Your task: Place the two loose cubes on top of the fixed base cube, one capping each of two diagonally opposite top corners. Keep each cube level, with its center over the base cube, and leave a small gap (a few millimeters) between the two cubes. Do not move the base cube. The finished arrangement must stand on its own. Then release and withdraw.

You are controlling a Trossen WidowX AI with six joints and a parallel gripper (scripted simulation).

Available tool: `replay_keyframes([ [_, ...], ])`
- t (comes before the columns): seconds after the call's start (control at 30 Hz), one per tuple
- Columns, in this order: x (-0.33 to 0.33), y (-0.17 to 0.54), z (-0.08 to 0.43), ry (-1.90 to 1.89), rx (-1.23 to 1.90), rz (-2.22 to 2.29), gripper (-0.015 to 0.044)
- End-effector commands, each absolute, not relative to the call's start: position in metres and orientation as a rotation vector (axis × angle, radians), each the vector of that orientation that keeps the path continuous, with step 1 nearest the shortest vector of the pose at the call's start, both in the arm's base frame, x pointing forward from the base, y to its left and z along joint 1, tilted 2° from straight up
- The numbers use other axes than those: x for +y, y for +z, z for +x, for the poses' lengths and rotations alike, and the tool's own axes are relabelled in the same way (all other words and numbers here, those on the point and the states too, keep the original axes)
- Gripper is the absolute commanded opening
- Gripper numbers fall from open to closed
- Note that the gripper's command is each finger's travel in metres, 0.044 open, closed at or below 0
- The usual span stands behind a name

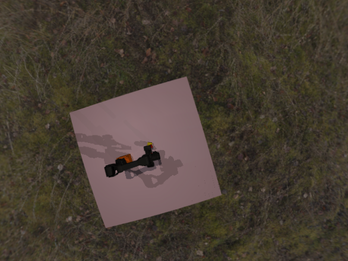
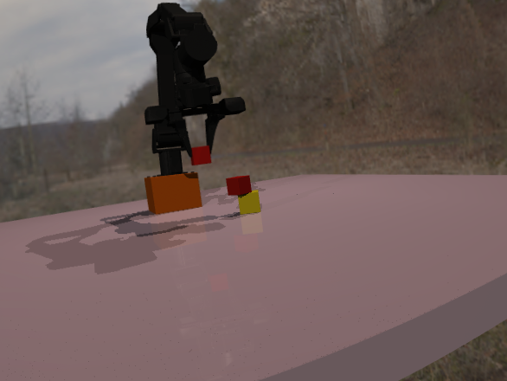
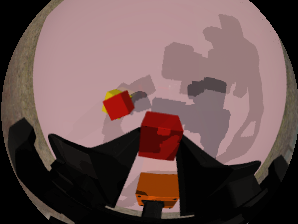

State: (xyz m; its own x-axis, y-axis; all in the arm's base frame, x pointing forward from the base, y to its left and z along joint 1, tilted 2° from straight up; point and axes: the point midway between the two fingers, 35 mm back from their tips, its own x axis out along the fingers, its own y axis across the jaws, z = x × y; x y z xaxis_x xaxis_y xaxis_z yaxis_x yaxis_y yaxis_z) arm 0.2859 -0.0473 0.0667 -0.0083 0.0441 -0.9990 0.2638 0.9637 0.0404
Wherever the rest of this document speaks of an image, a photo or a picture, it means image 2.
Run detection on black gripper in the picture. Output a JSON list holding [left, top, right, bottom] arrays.
[[144, 71, 246, 157]]

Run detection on olive yellow cube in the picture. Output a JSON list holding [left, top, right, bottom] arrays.
[[238, 190, 260, 215]]

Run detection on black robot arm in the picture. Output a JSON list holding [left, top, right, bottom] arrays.
[[146, 3, 221, 177]]

